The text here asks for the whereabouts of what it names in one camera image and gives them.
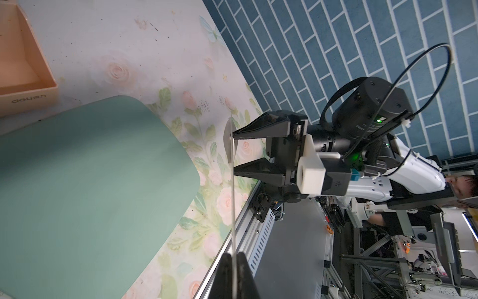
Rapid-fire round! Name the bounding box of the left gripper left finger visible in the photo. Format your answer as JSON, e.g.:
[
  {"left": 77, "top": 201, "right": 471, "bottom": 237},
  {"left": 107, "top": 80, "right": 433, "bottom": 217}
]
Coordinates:
[{"left": 208, "top": 253, "right": 235, "bottom": 299}]

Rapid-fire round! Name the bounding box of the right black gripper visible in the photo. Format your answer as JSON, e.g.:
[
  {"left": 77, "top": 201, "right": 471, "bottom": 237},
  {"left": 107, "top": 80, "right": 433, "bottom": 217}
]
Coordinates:
[{"left": 233, "top": 110, "right": 388, "bottom": 203}]

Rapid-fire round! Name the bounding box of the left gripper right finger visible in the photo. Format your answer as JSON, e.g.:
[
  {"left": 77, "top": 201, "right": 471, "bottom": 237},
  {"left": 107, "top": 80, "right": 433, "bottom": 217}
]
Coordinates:
[{"left": 237, "top": 252, "right": 260, "bottom": 299}]

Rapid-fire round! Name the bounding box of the white cleaver knife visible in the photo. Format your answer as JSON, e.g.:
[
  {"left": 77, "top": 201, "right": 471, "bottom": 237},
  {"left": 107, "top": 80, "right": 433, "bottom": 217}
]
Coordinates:
[{"left": 224, "top": 117, "right": 238, "bottom": 299}]

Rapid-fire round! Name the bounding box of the green cutting board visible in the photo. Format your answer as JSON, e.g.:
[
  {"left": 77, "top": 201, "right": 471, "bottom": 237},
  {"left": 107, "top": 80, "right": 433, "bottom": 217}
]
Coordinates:
[{"left": 1, "top": 96, "right": 200, "bottom": 299}]

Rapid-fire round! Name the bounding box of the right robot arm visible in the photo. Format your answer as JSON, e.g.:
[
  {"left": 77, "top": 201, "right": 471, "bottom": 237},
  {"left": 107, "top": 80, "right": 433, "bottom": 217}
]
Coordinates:
[{"left": 233, "top": 77, "right": 456, "bottom": 210}]

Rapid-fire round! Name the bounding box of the person behind the rig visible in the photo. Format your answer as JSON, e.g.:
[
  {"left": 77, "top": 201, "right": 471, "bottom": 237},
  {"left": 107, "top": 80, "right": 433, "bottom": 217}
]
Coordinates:
[{"left": 363, "top": 174, "right": 478, "bottom": 229}]

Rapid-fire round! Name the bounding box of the peach desk file organizer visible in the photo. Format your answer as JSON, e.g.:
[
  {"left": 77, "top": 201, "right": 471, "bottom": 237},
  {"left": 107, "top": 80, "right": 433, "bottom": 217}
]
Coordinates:
[{"left": 1, "top": 1, "right": 59, "bottom": 117}]

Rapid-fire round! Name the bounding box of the aluminium mounting rail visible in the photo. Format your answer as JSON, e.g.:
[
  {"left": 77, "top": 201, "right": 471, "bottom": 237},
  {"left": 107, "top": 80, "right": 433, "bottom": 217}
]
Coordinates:
[{"left": 194, "top": 182, "right": 275, "bottom": 299}]

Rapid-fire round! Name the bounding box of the right camera cable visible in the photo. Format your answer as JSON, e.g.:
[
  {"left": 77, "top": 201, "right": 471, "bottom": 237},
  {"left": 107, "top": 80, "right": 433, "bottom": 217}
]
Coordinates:
[{"left": 319, "top": 42, "right": 453, "bottom": 176}]

